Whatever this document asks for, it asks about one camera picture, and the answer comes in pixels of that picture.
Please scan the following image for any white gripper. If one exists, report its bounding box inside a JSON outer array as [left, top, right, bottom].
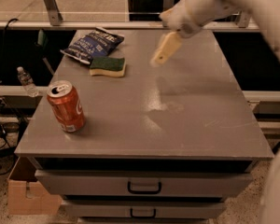
[[150, 0, 205, 67]]

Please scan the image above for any blue chip bag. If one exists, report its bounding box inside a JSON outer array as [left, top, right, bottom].
[[61, 27, 124, 65]]

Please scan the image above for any lower grey drawer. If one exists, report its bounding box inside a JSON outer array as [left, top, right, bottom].
[[62, 200, 224, 219]]

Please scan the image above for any brown cardboard box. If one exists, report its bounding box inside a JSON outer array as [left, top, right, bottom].
[[7, 158, 62, 215]]

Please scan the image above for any clear plastic water bottle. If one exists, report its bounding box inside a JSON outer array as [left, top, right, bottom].
[[17, 66, 39, 97]]

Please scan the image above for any upper grey drawer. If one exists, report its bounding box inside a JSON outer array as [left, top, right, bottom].
[[35, 170, 252, 198]]

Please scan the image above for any grey drawer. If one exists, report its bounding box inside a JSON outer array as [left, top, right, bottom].
[[35, 170, 252, 198], [62, 200, 224, 219]]

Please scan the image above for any black cable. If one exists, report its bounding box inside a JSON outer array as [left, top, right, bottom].
[[0, 17, 20, 107]]

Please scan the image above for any green and yellow sponge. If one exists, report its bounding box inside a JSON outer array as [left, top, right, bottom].
[[90, 57, 126, 77]]

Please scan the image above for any left metal bracket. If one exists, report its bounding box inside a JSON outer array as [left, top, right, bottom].
[[43, 0, 63, 26]]

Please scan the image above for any metal bracket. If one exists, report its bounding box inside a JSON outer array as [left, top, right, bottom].
[[43, 0, 63, 26], [235, 11, 251, 28]]

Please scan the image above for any red soda can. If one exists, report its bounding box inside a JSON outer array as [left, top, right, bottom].
[[47, 80, 86, 133]]

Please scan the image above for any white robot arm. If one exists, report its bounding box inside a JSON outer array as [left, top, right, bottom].
[[151, 0, 280, 224]]

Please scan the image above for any right metal bracket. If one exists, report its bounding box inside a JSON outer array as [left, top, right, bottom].
[[235, 11, 251, 28]]

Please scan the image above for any green handled tool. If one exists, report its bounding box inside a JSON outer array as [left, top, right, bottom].
[[36, 29, 54, 75]]

